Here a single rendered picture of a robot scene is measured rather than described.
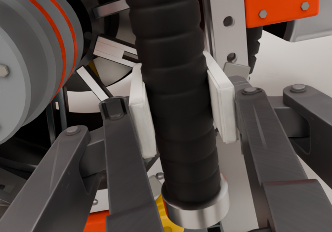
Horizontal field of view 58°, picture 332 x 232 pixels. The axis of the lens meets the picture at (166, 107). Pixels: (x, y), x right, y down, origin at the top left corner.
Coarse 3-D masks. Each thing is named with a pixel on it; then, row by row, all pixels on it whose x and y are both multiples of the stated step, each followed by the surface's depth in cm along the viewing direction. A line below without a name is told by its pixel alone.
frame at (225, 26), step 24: (216, 0) 35; (240, 0) 35; (216, 24) 36; (240, 24) 36; (216, 48) 37; (240, 48) 37; (240, 72) 38; (0, 168) 49; (0, 192) 45; (0, 216) 45
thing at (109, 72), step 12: (108, 0) 58; (120, 12) 59; (108, 24) 59; (120, 24) 60; (120, 36) 61; (132, 36) 61; (96, 60) 63; (108, 60) 63; (108, 72) 64; (120, 72) 64; (72, 84) 64; (84, 84) 65; (108, 84) 65
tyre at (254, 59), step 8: (248, 32) 45; (256, 32) 45; (248, 40) 45; (256, 40) 46; (248, 48) 46; (256, 48) 46; (248, 56) 46; (248, 64) 47; (216, 128) 51; (8, 168) 52; (24, 176) 53
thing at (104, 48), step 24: (72, 0) 47; (96, 0) 48; (120, 0) 44; (96, 24) 45; (96, 48) 47; (120, 48) 47; (48, 120) 51; (72, 120) 69; (96, 120) 69; (0, 144) 54; (24, 144) 57; (48, 144) 59; (24, 168) 52
